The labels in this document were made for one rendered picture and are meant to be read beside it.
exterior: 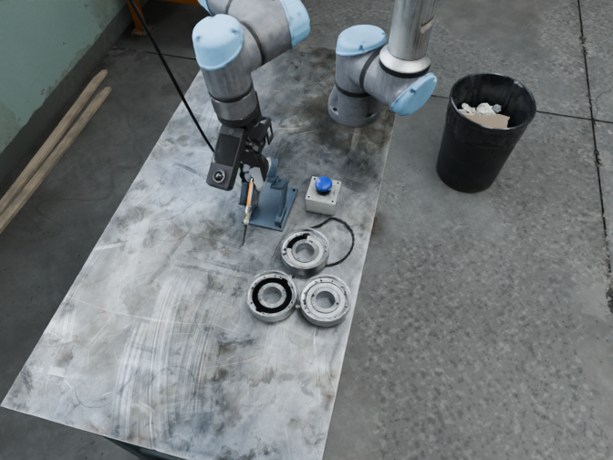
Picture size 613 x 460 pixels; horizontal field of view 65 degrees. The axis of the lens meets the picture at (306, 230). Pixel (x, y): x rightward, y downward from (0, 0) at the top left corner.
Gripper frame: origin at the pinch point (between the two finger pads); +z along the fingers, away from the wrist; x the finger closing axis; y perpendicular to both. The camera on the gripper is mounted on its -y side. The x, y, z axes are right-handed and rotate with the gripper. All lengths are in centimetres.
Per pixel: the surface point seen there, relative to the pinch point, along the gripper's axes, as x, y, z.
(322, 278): -17.9, -9.6, 12.5
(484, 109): -47, 113, 71
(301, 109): 5.0, 40.8, 16.5
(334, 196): -14.1, 10.8, 11.7
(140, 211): 29.4, -4.8, 13.3
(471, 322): -60, 30, 100
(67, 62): 162, 101, 76
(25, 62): 159, 78, 58
